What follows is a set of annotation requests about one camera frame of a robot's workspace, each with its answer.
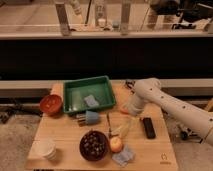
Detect yellow banana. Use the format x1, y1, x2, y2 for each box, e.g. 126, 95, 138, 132
112, 117, 136, 138

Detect red bowl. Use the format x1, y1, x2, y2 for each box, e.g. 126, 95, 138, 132
39, 94, 63, 116

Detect green plastic tray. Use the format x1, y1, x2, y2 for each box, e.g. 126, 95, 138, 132
63, 76, 116, 115

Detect thin metal utensil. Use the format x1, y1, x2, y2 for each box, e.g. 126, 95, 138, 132
106, 113, 112, 138

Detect black cables on floor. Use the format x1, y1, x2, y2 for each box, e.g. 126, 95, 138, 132
0, 100, 43, 124

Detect black office chair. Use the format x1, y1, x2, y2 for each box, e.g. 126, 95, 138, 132
150, 0, 213, 29

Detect black rectangular remote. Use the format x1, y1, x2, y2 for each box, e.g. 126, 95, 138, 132
143, 117, 156, 139

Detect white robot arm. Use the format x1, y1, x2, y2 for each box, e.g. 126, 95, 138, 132
127, 78, 213, 146

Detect dark brown patterned bowl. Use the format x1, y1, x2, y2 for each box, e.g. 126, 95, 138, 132
79, 130, 108, 161

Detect blue cup on side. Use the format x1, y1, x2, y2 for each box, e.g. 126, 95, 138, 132
76, 111, 100, 126

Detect light blue cloth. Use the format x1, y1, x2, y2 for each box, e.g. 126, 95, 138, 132
112, 145, 135, 167

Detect orange apple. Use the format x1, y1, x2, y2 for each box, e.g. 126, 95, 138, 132
109, 137, 123, 153

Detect white stacked cups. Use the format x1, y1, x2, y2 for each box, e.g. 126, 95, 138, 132
35, 139, 56, 160

